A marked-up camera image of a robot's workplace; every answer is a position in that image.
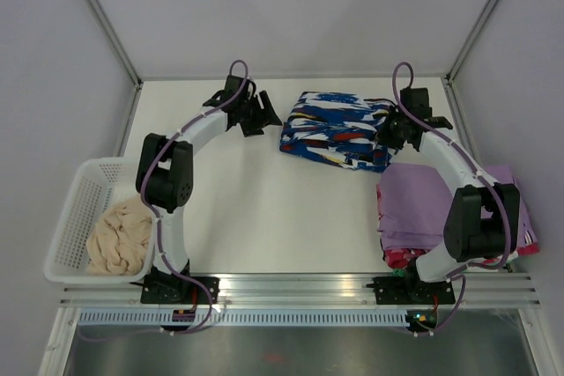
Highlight right aluminium frame post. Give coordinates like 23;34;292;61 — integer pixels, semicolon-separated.
445;0;501;85

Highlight aluminium mounting rail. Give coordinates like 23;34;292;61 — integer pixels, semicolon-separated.
58;272;540;309

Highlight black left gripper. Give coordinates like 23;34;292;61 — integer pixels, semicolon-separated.
238;92;282;138

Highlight aluminium frame post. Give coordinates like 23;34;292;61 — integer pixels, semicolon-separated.
445;0;501;85
85;0;143;89

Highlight cream crumpled garment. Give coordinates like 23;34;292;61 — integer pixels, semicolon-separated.
85;195;152;276

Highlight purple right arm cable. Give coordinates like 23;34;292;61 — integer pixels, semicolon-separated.
387;62;519;337

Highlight white slotted cable duct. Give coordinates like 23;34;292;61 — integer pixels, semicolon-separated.
78;308;435;328

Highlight white perforated plastic basket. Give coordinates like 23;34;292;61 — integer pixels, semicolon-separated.
43;157;156;285

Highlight pink patterned folded trousers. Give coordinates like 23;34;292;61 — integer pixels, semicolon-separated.
375;181;540;269

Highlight blue patterned trousers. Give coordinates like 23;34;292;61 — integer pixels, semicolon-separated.
278;92;396;173

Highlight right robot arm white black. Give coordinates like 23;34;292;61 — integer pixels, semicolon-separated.
378;86;520;302

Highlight left aluminium frame post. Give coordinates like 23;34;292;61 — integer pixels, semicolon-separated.
85;0;143;89

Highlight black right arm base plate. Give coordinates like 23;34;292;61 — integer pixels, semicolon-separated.
365;274;456;306

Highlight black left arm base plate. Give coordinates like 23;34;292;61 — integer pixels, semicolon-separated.
140;266;220;306

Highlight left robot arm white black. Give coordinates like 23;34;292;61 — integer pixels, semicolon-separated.
136;74;282;303

